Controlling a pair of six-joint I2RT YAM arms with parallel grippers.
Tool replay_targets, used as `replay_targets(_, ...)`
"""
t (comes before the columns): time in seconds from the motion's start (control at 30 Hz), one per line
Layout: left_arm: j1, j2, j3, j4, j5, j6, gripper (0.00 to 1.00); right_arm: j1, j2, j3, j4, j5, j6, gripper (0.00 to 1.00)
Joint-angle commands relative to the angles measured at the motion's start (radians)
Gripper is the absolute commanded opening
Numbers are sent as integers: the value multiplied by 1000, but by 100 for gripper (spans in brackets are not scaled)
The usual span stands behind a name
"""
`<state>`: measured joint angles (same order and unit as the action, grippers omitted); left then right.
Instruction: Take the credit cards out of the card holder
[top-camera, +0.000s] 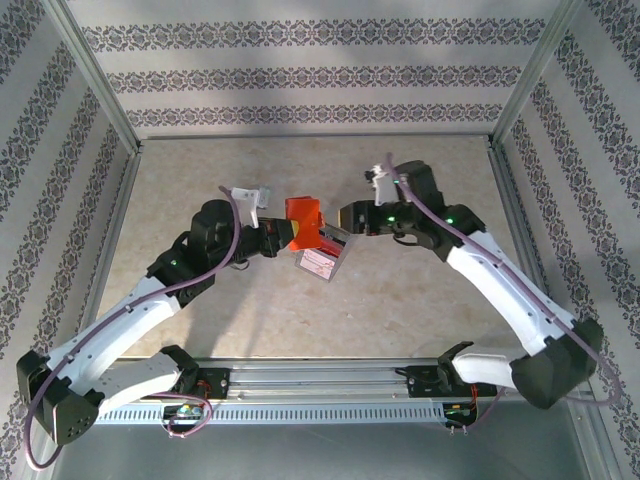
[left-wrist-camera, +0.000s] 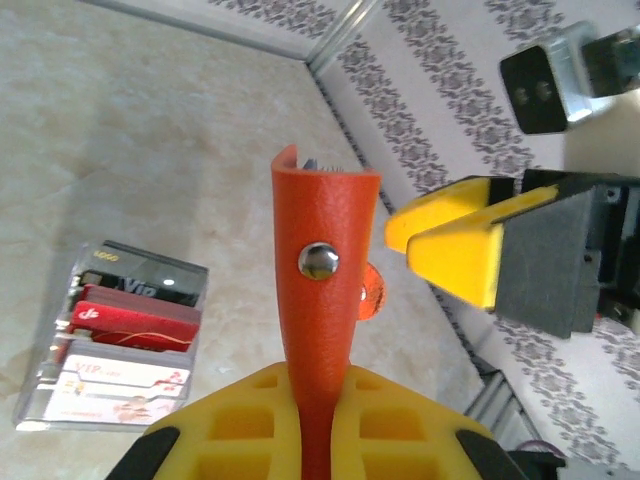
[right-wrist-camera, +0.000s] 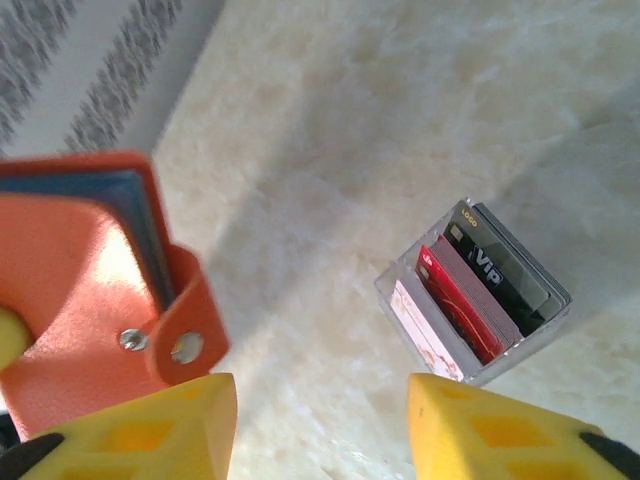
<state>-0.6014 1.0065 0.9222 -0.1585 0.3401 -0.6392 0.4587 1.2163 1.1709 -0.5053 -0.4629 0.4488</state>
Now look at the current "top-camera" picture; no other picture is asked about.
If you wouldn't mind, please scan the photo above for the orange card holder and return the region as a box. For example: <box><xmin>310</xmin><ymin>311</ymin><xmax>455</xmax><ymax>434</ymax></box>
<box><xmin>283</xmin><ymin>196</ymin><xmax>327</xmax><ymax>252</ymax></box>

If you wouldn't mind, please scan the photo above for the small circuit board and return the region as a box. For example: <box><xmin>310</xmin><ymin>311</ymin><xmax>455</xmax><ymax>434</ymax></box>
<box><xmin>162</xmin><ymin>403</ymin><xmax>207</xmax><ymax>426</ymax></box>
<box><xmin>442</xmin><ymin>402</ymin><xmax>480</xmax><ymax>425</ymax></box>

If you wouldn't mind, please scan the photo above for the grey metal sheet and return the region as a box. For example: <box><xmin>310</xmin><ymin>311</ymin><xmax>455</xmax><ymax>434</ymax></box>
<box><xmin>49</xmin><ymin>399</ymin><xmax>601</xmax><ymax>480</ymax></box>

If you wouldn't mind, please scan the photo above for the aluminium table end rail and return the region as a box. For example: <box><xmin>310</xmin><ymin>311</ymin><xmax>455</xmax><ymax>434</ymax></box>
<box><xmin>137</xmin><ymin>132</ymin><xmax>496</xmax><ymax>144</ymax></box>

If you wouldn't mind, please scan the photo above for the aluminium table side rail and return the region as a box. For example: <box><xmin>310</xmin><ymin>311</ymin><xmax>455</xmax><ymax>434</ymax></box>
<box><xmin>82</xmin><ymin>149</ymin><xmax>144</xmax><ymax>326</ymax></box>
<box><xmin>487</xmin><ymin>139</ymin><xmax>556</xmax><ymax>311</ymax></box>

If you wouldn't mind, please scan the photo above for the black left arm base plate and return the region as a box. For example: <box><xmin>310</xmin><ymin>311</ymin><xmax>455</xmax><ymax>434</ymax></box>
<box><xmin>172</xmin><ymin>367</ymin><xmax>232</xmax><ymax>401</ymax></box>

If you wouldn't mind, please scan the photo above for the aluminium mounting rail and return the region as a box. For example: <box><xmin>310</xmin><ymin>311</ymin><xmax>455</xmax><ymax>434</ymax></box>
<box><xmin>99</xmin><ymin>357</ymin><xmax>591</xmax><ymax>404</ymax></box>

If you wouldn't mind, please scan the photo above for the aluminium frame post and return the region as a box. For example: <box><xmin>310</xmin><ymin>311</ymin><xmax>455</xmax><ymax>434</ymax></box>
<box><xmin>489</xmin><ymin>0</ymin><xmax>586</xmax><ymax>151</ymax></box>
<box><xmin>39</xmin><ymin>0</ymin><xmax>146</xmax><ymax>157</ymax></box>

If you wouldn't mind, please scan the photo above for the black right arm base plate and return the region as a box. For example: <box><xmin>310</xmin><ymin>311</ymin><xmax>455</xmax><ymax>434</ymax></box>
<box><xmin>394</xmin><ymin>364</ymin><xmax>496</xmax><ymax>400</ymax></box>

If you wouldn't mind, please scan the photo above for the slotted grey cable duct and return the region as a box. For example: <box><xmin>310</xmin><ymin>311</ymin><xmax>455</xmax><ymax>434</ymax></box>
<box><xmin>94</xmin><ymin>402</ymin><xmax>446</xmax><ymax>426</ymax></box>

